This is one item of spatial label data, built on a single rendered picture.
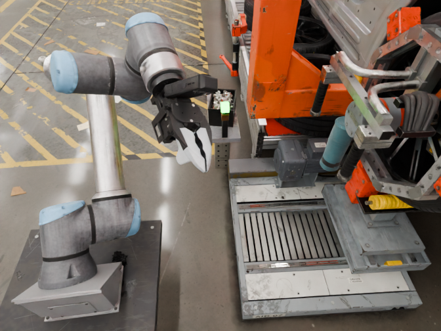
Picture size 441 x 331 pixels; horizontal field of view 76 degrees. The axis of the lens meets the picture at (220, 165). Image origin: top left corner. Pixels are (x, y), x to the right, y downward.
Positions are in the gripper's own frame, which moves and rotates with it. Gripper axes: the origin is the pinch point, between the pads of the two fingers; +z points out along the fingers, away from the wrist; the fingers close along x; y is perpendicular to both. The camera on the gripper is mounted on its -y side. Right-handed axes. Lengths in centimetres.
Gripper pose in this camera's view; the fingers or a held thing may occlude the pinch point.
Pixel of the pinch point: (205, 163)
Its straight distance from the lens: 53.2
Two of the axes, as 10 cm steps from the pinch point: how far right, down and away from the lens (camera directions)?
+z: 3.6, 8.9, -2.7
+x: -7.3, 0.9, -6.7
